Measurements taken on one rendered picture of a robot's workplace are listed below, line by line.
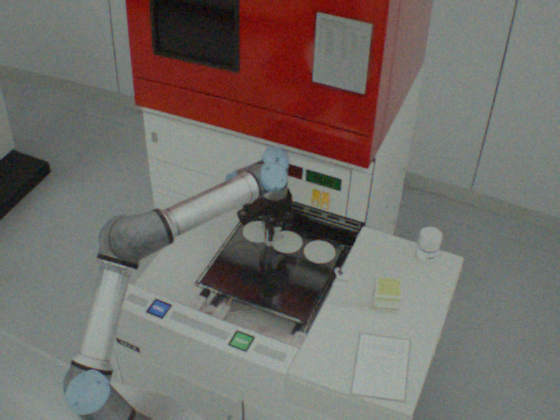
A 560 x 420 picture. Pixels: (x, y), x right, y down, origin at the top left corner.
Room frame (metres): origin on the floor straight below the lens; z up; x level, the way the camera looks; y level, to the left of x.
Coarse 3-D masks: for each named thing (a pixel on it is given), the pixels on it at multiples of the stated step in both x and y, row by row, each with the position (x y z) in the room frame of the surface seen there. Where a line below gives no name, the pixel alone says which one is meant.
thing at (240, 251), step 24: (240, 240) 1.51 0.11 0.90; (312, 240) 1.52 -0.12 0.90; (216, 264) 1.40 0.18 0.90; (240, 264) 1.40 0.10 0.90; (264, 264) 1.41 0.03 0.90; (288, 264) 1.41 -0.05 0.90; (312, 264) 1.41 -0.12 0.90; (216, 288) 1.30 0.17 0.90; (240, 288) 1.30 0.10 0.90; (264, 288) 1.31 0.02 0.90; (288, 288) 1.31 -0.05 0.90; (312, 288) 1.31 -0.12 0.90; (288, 312) 1.21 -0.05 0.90
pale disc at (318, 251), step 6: (318, 240) 1.52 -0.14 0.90; (306, 246) 1.49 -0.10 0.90; (312, 246) 1.49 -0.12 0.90; (318, 246) 1.49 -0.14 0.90; (324, 246) 1.49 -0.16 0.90; (330, 246) 1.49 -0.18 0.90; (306, 252) 1.46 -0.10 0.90; (312, 252) 1.46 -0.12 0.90; (318, 252) 1.47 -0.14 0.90; (324, 252) 1.47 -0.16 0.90; (330, 252) 1.47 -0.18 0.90; (312, 258) 1.44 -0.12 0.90; (318, 258) 1.44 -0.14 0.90; (324, 258) 1.44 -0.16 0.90; (330, 258) 1.44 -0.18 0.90
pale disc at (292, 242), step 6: (288, 234) 1.54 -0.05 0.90; (294, 234) 1.54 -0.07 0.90; (282, 240) 1.51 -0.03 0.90; (288, 240) 1.52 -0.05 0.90; (294, 240) 1.52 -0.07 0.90; (300, 240) 1.52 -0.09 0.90; (276, 246) 1.49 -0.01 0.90; (282, 246) 1.49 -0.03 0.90; (288, 246) 1.49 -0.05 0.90; (294, 246) 1.49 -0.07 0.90; (300, 246) 1.49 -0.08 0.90; (288, 252) 1.46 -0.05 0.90
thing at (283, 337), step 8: (232, 320) 1.19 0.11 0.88; (240, 320) 1.19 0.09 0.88; (248, 320) 1.19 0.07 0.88; (248, 328) 1.16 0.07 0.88; (256, 328) 1.16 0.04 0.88; (264, 328) 1.17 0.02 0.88; (272, 336) 1.14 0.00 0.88; (280, 336) 1.14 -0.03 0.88; (288, 336) 1.14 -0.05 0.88; (288, 344) 1.11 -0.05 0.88
